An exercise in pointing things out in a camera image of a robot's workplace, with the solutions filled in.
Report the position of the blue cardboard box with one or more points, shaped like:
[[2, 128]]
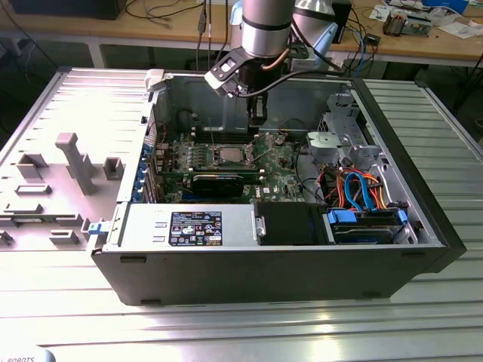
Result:
[[447, 4]]

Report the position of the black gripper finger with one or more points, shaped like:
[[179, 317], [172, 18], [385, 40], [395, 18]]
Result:
[[258, 111]]

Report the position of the green motherboard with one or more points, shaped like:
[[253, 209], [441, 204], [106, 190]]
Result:
[[281, 177]]

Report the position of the blue plastic latch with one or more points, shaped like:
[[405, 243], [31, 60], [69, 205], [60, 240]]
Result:
[[96, 229]]

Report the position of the CPU socket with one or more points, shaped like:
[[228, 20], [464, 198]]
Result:
[[216, 160]]

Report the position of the black disk bay box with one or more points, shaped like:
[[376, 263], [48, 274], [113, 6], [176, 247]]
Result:
[[287, 224]]

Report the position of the black equipment case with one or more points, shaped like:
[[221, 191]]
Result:
[[64, 9]]

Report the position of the small white paper sheet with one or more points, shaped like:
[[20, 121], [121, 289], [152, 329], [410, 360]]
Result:
[[379, 12]]

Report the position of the silver power supply unit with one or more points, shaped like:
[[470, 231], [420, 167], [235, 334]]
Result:
[[147, 226]]

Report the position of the wooden workbench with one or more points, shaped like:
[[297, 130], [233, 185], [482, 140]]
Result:
[[151, 28]]

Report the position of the black graphics card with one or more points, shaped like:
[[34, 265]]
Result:
[[219, 184]]

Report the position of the black round fan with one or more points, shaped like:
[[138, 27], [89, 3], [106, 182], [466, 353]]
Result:
[[186, 118]]

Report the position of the grey metal drive unit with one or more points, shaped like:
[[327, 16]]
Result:
[[418, 25]]

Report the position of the black PC case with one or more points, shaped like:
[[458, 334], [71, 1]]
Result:
[[264, 275]]

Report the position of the grey parts rack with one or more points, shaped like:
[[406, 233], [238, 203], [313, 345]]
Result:
[[81, 169]]

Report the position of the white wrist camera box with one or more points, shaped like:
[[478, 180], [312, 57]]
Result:
[[220, 82]]

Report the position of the thin metal locking lever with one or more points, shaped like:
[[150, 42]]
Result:
[[212, 134], [234, 161]]

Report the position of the silver CPU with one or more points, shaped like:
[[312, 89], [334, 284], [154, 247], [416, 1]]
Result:
[[231, 154]]

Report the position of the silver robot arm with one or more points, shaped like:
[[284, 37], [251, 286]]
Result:
[[264, 37]]

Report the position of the white plastic case clip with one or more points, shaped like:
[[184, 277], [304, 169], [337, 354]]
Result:
[[154, 79]]

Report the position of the grey metal drive cage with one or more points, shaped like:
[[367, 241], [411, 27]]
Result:
[[324, 145]]

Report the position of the hard disk in blue carrier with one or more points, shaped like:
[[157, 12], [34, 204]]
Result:
[[362, 234]]

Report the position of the small black device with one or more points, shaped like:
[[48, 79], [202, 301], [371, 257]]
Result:
[[373, 38]]

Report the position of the metal heat sink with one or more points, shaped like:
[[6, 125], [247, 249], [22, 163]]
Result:
[[394, 23]]

